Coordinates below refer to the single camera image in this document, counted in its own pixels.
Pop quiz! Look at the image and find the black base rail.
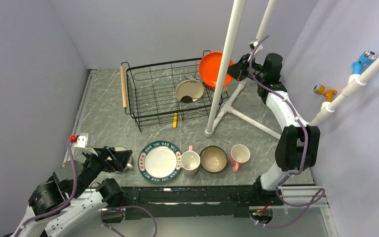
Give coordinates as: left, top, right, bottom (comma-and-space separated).
108, 182, 283, 220

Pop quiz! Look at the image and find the white pvc pipe frame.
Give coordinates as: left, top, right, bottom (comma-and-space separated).
205, 0, 379, 137

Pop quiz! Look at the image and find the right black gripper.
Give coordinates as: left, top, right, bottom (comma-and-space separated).
223, 54, 266, 83

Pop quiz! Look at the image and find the orange tap on pipe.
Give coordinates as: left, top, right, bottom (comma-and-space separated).
313, 84, 338, 102

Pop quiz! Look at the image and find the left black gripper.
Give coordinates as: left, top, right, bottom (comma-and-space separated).
73, 145, 132, 197

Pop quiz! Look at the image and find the pink mug right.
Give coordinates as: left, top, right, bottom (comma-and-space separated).
229, 144, 251, 172

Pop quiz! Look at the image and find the green rimmed white plate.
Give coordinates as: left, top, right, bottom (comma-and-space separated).
138, 141, 182, 183

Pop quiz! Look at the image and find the black wire dish rack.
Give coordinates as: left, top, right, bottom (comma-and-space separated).
119, 58, 214, 130

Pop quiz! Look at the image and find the orange plate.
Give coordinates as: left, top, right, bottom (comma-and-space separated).
198, 51, 223, 88

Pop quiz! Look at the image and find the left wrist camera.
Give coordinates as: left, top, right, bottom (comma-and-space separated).
68, 132, 98, 155

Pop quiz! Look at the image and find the dark bowl cream inside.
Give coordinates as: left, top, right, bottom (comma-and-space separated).
200, 146, 227, 173

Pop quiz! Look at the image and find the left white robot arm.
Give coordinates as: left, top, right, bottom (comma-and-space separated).
9, 146, 133, 237

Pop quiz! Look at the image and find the yellow handled utensil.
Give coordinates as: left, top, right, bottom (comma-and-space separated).
172, 113, 178, 128

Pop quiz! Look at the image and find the blue tap on pipe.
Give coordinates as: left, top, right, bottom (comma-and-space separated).
351, 50, 377, 74

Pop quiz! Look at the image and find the pink mug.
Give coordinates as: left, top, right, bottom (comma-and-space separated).
181, 146, 200, 176
229, 144, 251, 172

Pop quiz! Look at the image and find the pink mug left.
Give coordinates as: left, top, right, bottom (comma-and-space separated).
181, 146, 200, 176

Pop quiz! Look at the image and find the cream plate with black spot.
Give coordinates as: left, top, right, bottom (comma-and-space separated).
175, 79, 204, 103

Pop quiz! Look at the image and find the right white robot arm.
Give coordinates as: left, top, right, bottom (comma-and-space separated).
227, 53, 320, 205

